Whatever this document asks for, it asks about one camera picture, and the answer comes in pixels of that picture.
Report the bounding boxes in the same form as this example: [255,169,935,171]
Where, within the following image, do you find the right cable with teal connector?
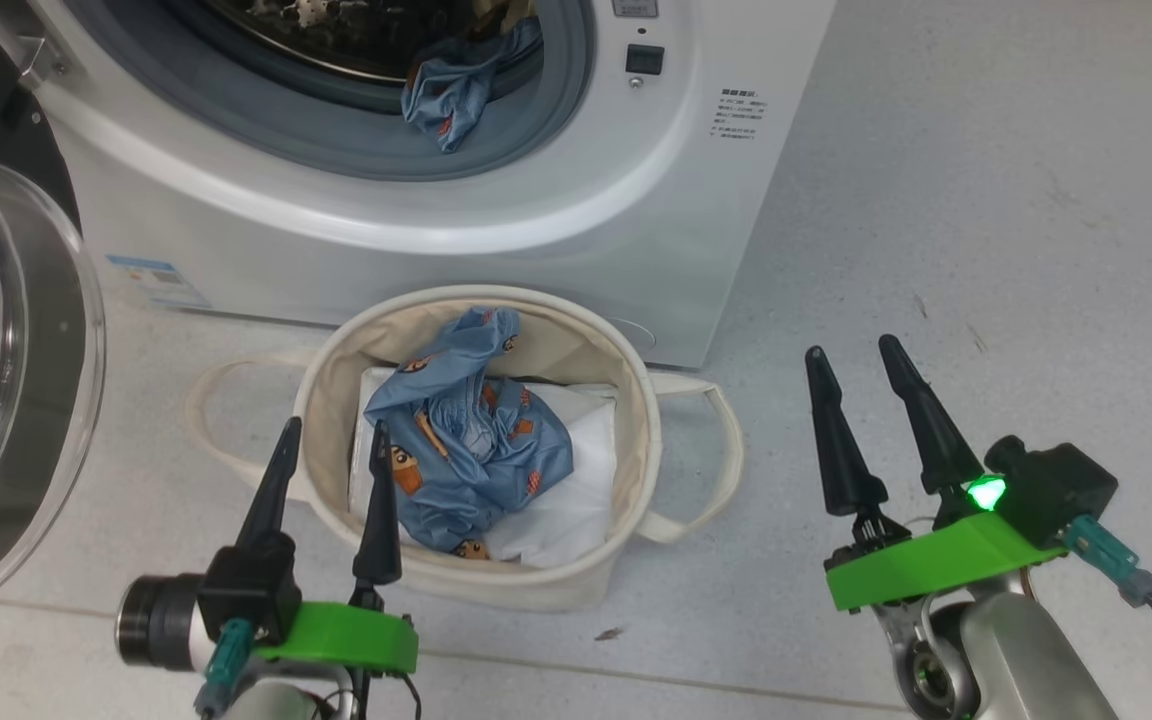
[1061,515,1152,693]

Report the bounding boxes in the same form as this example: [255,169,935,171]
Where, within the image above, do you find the blue patterned garment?
[401,15,545,154]
[363,305,575,561]

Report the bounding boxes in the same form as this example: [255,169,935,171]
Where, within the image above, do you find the white washing machine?
[24,0,837,371]

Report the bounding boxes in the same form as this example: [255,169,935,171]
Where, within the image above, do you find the white cloth basket liner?
[348,365,620,569]

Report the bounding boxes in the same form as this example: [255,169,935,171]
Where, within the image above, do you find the cable with teal connector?
[1061,515,1152,693]
[194,618,255,720]

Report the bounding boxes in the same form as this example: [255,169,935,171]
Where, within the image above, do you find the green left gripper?
[235,417,420,677]

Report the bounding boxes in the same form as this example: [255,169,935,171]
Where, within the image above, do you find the thin black left gripper cable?
[321,668,424,720]

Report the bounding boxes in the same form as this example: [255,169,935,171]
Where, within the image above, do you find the dark spotted garment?
[231,0,407,33]

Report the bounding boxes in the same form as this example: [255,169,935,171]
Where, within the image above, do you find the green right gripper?
[804,335,1045,613]

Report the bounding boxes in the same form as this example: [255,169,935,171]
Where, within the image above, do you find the blue energy label sticker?
[104,253,213,312]

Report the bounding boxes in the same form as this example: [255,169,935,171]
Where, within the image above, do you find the left cable with teal connector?
[194,618,255,720]

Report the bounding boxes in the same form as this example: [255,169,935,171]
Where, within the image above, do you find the dark glass washing machine door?
[0,0,108,661]

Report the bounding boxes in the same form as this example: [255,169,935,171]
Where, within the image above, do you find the beige fabric laundry basket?
[186,285,745,614]

